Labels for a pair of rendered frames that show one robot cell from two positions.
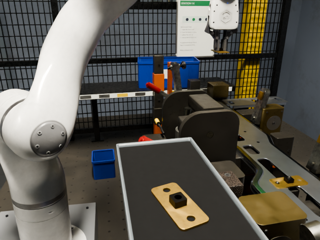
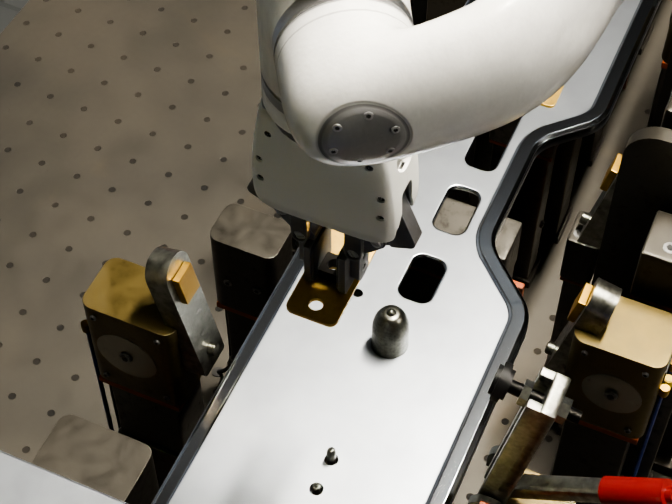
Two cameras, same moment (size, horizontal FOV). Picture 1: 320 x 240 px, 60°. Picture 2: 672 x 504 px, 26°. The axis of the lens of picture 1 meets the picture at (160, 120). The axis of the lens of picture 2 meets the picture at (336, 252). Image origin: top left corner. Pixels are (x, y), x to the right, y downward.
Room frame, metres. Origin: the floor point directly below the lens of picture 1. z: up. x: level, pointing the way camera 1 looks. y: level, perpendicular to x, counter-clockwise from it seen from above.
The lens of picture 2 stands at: (1.50, 0.14, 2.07)
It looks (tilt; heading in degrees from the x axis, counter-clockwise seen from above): 53 degrees down; 216
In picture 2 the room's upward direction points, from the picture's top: straight up
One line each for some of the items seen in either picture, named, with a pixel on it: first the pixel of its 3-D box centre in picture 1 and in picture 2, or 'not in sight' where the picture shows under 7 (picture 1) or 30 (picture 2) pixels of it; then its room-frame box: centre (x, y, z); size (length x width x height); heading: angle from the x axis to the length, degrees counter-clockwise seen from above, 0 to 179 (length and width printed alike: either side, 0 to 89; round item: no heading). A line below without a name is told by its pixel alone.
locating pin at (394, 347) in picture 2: not in sight; (390, 332); (0.90, -0.24, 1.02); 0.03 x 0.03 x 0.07
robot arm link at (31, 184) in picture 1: (27, 143); not in sight; (0.57, 0.30, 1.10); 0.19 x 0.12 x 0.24; 44
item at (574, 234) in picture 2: not in sight; (568, 316); (0.68, -0.16, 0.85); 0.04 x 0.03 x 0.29; 12
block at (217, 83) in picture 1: (215, 118); not in sight; (1.32, -0.28, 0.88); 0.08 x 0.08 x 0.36; 12
